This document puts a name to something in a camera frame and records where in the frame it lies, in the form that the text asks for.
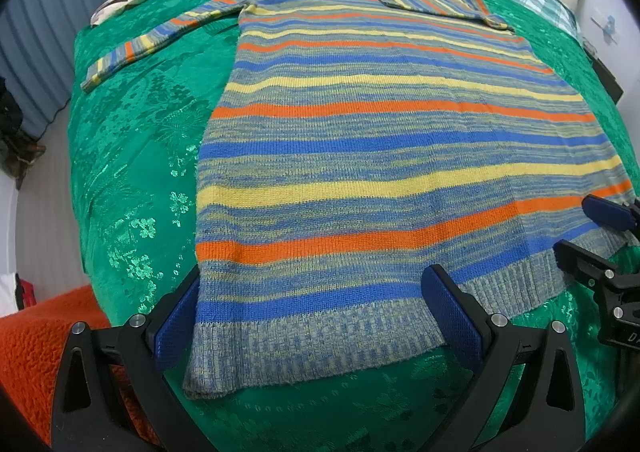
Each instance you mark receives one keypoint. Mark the green bedspread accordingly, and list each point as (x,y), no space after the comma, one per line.
(134,149)

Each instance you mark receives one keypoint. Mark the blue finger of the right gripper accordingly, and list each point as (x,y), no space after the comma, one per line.
(620,217)

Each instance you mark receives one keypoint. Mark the orange fuzzy blanket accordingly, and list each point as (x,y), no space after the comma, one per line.
(32,343)

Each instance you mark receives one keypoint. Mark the striped knit sweater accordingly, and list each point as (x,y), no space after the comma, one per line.
(355,143)

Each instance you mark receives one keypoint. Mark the dark wooden nightstand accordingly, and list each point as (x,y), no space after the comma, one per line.
(607,78)

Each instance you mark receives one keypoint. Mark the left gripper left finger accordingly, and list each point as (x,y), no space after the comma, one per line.
(88,411)

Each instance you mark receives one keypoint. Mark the stack of folded clothes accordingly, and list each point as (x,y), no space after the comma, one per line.
(15,294)

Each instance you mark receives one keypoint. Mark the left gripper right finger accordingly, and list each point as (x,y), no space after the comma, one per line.
(547,411)

